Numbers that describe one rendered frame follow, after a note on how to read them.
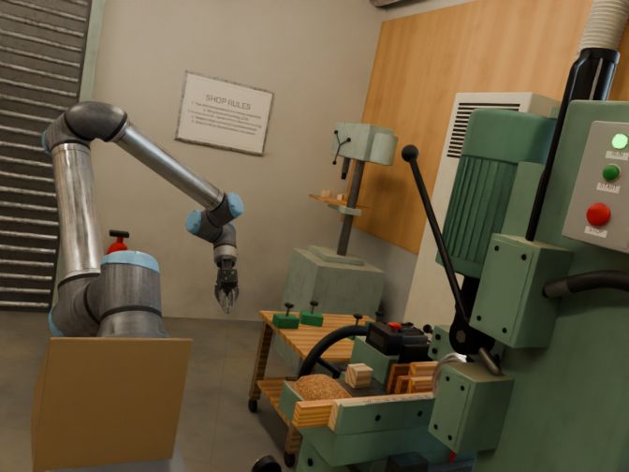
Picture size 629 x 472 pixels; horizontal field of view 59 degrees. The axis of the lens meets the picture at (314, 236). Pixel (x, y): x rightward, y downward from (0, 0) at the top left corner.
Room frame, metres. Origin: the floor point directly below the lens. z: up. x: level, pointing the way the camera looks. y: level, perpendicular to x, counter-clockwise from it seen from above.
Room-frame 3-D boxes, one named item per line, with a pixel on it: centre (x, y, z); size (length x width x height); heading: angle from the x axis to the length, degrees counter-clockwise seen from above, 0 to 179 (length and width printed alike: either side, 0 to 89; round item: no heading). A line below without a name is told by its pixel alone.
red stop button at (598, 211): (0.72, -0.35, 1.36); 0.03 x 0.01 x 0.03; 32
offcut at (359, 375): (1.13, -0.15, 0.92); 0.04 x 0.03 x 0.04; 128
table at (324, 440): (1.18, -0.28, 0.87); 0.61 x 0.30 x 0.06; 122
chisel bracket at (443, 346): (1.07, -0.34, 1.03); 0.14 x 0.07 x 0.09; 32
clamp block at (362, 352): (1.25, -0.24, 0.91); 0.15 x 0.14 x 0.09; 122
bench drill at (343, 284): (3.53, -0.20, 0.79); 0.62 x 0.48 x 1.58; 25
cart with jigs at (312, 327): (2.61, -0.22, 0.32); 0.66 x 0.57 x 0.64; 118
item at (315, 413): (1.08, -0.31, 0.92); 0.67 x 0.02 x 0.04; 122
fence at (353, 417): (1.06, -0.36, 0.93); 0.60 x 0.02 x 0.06; 122
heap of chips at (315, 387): (1.03, -0.08, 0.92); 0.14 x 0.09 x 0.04; 32
